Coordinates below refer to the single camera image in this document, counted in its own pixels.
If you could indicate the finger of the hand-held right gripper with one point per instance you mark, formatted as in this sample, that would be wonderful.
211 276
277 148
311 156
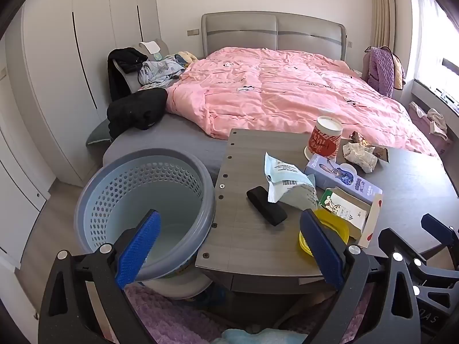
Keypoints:
389 240
430 222

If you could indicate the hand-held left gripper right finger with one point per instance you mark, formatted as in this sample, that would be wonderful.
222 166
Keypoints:
322 247

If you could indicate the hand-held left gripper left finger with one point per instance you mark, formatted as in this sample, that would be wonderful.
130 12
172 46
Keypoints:
138 247

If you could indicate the white box with red dots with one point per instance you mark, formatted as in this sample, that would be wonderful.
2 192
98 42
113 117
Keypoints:
371 222

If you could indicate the yellow plastic lid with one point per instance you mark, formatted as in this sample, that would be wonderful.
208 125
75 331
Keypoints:
339 227

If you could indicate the green and white carton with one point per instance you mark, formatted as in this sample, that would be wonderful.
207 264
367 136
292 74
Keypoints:
344 209

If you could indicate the blue perforated plastic basket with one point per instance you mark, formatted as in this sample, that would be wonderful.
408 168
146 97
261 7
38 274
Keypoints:
107 193

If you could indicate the black rectangular case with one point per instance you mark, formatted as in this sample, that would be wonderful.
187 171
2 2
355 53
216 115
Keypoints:
267 206

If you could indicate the purple rabbit print box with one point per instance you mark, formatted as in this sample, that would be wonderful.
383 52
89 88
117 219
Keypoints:
344 179

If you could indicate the light blue plastic packet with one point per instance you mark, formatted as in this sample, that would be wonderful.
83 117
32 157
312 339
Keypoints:
287 182

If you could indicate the grey wooden table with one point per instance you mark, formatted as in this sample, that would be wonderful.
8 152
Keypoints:
247 238

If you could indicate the brown snack wrapper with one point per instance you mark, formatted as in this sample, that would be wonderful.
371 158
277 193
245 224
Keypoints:
380 152

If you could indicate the crumpled white paper wrapper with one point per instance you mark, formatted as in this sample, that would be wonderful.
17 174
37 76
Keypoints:
360 157

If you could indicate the pink box with clothes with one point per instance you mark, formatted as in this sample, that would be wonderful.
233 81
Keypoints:
435 129

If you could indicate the white round lid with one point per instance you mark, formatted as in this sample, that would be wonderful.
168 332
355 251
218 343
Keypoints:
307 153

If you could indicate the light blue fluffy cloth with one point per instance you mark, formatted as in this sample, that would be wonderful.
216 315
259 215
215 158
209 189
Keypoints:
261 337

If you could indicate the red paper tub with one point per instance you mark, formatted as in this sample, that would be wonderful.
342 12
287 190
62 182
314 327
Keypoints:
324 138

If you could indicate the grey bed sheet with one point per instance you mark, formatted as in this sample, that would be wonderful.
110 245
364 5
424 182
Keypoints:
172 136

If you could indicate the white low cabinet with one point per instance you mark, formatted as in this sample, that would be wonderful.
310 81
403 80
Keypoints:
18 193

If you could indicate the black clothes pile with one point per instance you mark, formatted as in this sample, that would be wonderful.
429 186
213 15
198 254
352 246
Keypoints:
138 109

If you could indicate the beige quilted jacket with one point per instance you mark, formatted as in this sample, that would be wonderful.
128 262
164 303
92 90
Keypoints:
398 71

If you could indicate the pink quilt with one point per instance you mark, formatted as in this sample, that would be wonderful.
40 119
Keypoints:
287 89

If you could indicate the light blue clothes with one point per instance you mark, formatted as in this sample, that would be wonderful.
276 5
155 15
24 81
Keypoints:
159 71

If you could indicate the window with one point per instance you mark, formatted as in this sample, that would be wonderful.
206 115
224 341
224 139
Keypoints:
435 36

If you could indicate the black garment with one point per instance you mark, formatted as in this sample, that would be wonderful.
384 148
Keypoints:
125 59

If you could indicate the yellow plush toy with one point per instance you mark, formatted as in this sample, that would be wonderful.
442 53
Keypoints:
188 57

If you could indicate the white wardrobe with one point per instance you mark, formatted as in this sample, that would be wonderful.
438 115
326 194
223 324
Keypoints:
71 61

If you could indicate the pile of clothes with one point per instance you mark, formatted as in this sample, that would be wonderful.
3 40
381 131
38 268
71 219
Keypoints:
163 48

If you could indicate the white cloth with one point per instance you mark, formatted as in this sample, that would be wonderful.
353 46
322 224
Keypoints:
150 46

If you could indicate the beige curtain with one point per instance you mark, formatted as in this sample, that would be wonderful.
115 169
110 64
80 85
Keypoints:
385 7

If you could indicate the grey bed headboard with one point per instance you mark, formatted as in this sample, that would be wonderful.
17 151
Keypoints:
272 30

